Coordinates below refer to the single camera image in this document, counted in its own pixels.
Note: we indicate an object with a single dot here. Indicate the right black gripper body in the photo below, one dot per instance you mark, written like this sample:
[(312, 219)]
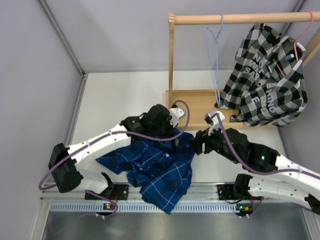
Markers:
[(214, 143)]

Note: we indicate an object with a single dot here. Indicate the wooden clothes rack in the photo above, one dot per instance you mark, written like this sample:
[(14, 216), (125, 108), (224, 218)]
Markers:
[(200, 101)]

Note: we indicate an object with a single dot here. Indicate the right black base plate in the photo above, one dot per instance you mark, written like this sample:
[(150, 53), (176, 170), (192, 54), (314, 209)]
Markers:
[(226, 192)]

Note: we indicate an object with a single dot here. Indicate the grey corner frame post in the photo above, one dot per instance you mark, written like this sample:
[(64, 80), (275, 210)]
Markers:
[(61, 36)]

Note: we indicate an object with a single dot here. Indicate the blue plaid shirt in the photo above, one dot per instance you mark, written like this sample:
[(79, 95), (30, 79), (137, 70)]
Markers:
[(162, 175)]

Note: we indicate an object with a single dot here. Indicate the aluminium mounting rail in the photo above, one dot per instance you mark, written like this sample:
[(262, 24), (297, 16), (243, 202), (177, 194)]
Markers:
[(203, 192)]

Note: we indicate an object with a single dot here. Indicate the blue wire hanger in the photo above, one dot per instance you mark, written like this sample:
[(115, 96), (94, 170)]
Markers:
[(212, 49)]

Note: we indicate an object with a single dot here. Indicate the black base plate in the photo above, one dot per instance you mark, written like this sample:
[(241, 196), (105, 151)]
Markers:
[(226, 192), (117, 191)]

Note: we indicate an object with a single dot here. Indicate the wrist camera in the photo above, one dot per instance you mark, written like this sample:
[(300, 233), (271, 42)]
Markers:
[(213, 118), (176, 113)]

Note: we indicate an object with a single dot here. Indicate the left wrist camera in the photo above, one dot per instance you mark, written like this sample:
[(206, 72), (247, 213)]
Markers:
[(176, 113)]

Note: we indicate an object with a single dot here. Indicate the pink wire hanger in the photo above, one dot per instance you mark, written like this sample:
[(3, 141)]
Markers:
[(297, 40)]

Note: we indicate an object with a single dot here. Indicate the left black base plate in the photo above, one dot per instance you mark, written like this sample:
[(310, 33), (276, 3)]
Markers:
[(117, 191)]

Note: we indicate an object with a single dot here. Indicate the black white checkered shirt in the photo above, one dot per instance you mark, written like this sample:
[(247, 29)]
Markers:
[(266, 86)]

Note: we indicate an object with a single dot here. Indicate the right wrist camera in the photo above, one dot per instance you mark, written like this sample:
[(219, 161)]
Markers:
[(213, 118)]

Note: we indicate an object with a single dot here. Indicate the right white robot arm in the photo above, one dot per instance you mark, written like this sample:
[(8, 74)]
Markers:
[(269, 174)]

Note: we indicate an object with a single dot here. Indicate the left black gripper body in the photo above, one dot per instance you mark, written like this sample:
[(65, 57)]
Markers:
[(163, 131)]

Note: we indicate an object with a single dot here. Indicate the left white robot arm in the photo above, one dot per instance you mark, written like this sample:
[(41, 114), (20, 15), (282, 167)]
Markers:
[(76, 167)]

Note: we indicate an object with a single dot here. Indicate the slotted grey cable duct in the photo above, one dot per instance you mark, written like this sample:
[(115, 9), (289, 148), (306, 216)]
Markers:
[(139, 207)]

